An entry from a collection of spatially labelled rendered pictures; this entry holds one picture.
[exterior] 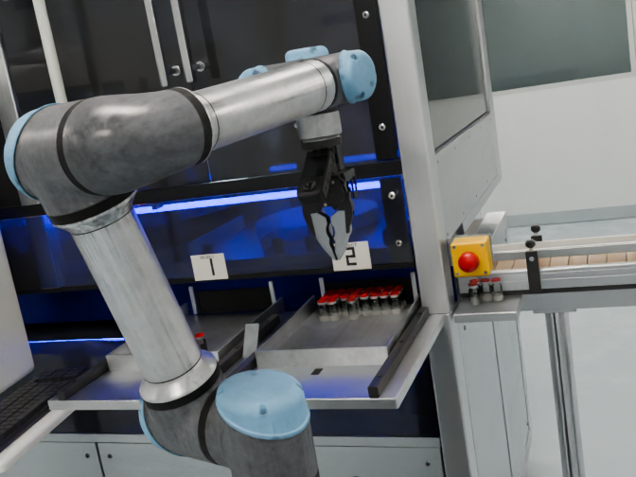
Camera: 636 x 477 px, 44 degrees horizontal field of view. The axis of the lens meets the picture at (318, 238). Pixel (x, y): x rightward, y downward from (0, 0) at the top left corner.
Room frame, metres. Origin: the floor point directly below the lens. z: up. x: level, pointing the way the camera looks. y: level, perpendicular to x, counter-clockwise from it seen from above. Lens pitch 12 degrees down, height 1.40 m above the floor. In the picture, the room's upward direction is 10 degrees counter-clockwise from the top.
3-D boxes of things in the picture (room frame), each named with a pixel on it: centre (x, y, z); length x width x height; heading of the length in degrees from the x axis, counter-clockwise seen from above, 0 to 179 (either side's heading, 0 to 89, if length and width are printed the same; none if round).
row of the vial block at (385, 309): (1.64, -0.07, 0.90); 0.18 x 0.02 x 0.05; 69
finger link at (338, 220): (1.36, -0.05, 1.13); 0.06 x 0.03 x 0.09; 158
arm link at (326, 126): (1.36, -0.03, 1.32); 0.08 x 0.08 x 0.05
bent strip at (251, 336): (1.46, 0.18, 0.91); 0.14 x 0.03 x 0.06; 159
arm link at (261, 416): (0.99, 0.11, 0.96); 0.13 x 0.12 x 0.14; 50
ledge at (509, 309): (1.59, -0.33, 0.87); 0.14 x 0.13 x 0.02; 158
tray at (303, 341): (1.54, -0.03, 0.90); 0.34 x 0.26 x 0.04; 159
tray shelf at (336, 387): (1.54, 0.15, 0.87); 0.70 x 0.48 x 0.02; 68
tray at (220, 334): (1.67, 0.29, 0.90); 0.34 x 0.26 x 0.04; 158
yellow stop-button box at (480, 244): (1.56, -0.30, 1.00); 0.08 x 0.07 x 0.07; 158
